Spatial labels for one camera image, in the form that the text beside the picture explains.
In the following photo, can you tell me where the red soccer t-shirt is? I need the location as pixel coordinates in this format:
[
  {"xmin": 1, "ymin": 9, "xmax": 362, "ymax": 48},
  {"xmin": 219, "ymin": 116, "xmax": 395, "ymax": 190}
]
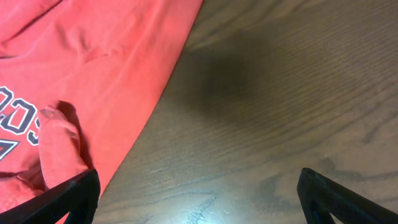
[{"xmin": 1, "ymin": 0, "xmax": 201, "ymax": 212}]

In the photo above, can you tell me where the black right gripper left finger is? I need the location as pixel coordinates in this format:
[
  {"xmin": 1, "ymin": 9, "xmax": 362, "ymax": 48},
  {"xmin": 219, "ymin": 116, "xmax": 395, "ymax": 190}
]
[{"xmin": 1, "ymin": 169, "xmax": 100, "ymax": 224}]

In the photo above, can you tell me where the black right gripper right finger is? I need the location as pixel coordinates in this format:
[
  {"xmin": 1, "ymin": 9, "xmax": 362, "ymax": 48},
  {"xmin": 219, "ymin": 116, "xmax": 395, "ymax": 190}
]
[{"xmin": 297, "ymin": 168, "xmax": 397, "ymax": 224}]

